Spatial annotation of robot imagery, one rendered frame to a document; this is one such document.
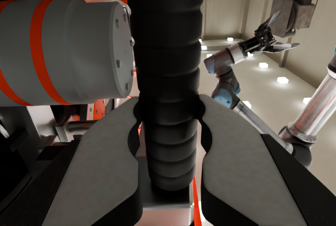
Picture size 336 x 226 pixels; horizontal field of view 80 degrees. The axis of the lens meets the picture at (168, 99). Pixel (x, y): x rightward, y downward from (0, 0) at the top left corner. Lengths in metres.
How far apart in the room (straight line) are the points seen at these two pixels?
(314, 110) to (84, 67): 0.82
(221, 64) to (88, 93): 0.65
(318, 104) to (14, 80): 0.88
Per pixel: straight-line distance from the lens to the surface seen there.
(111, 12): 0.26
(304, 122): 0.95
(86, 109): 0.54
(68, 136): 0.42
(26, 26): 0.27
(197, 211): 3.09
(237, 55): 0.85
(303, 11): 8.06
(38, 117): 0.38
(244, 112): 0.78
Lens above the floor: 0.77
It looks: 30 degrees up
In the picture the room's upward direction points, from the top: 178 degrees clockwise
